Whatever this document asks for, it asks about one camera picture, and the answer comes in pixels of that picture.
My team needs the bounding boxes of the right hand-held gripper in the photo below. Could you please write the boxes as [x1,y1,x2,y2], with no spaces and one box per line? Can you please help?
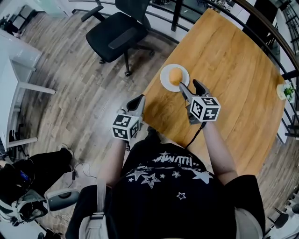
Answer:
[178,79,221,126]

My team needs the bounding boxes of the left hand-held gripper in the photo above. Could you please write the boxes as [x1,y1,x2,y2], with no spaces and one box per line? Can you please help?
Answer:
[112,94,146,142]

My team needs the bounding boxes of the orange fruit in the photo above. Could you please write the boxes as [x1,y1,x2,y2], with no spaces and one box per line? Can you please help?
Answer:
[169,67,184,86]

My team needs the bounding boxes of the white round plate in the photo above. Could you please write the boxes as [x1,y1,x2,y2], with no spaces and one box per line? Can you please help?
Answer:
[159,63,191,92]

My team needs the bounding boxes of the person's left forearm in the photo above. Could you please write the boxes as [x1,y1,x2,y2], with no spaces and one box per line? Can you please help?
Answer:
[97,139,128,188]

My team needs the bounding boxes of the person's right forearm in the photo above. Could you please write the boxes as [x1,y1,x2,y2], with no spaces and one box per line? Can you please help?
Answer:
[201,120,239,185]

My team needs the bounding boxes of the person's black trousers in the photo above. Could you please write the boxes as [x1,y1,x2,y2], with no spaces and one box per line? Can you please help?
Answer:
[145,126,164,147]

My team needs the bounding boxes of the black office chair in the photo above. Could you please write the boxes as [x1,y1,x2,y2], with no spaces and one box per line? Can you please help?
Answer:
[80,0,156,77]

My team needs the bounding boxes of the small potted flower plant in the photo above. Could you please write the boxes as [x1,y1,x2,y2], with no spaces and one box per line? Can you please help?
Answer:
[276,81,297,101]

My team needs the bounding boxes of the person's black star-print t-shirt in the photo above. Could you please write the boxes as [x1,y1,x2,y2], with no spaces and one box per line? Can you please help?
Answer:
[65,141,267,239]

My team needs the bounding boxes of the white desk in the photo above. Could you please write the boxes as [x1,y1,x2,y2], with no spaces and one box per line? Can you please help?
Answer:
[0,29,57,150]

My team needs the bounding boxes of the frosted glass door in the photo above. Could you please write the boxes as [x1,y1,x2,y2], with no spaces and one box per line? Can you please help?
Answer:
[37,0,72,18]

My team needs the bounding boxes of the light grey pouch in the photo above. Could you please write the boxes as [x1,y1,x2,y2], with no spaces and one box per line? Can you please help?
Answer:
[234,207,264,239]

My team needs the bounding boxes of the black side table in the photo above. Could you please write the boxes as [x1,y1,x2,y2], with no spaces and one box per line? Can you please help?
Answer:
[10,5,35,31]

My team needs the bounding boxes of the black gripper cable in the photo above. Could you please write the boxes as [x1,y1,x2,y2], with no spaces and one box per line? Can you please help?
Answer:
[185,122,206,149]

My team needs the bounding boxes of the black floor cable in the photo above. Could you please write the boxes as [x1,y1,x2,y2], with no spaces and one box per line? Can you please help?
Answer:
[67,162,98,189]

